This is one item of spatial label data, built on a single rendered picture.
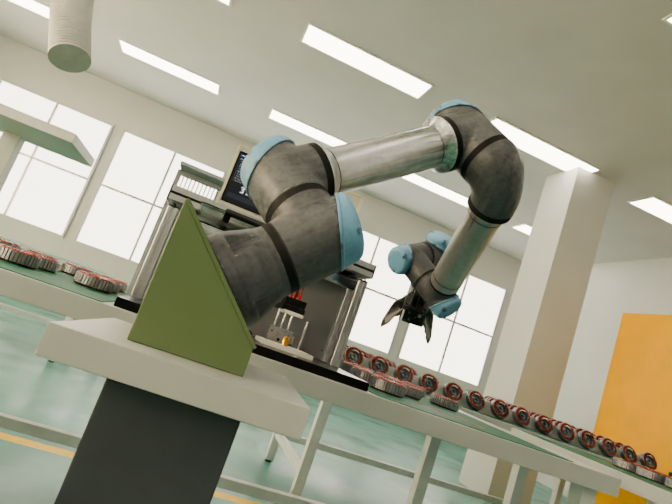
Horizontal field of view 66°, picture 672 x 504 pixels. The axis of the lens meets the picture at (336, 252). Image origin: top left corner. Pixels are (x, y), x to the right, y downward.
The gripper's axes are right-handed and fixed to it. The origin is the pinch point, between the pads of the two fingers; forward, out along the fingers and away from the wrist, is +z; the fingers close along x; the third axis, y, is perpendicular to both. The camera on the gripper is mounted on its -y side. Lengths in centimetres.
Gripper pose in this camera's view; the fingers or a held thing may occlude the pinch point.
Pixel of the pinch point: (404, 333)
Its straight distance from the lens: 161.9
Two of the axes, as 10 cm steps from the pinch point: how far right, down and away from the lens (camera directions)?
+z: -2.4, 8.6, 4.6
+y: -2.5, 4.0, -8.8
